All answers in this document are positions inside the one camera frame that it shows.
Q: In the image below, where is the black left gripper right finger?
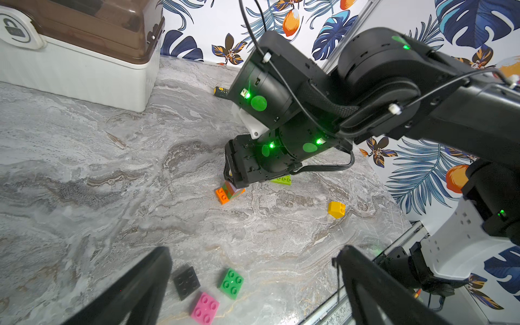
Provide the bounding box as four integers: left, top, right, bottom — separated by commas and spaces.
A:
334, 245, 448, 324

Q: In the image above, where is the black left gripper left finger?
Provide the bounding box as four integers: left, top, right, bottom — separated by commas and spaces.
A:
65, 246, 172, 324

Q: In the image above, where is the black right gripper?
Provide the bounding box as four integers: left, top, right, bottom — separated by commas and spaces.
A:
223, 135, 303, 188

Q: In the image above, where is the orange lego plate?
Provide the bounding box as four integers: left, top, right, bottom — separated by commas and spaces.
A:
215, 187, 230, 205

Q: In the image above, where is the black lego brick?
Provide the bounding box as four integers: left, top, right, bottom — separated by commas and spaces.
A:
173, 266, 200, 301

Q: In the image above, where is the pink lego brick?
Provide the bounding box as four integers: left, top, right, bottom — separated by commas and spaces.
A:
191, 292, 220, 325

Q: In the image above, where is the green lego with number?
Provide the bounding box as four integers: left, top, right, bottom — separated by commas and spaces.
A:
219, 268, 245, 300

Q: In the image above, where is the lilac lego brick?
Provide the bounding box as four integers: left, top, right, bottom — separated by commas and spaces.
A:
223, 181, 244, 192

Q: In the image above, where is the green square lego brick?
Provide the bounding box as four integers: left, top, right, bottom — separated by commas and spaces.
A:
223, 188, 245, 200

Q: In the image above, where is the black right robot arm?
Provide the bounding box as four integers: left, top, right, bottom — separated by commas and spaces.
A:
223, 27, 519, 297

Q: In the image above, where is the lime green long lego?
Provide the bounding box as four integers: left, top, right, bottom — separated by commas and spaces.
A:
271, 175, 292, 186

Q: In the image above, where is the black yellow screwdriver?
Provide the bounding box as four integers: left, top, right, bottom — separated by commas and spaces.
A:
213, 86, 229, 99

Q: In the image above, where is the white box brown lid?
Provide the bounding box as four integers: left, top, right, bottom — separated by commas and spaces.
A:
1, 1, 165, 112

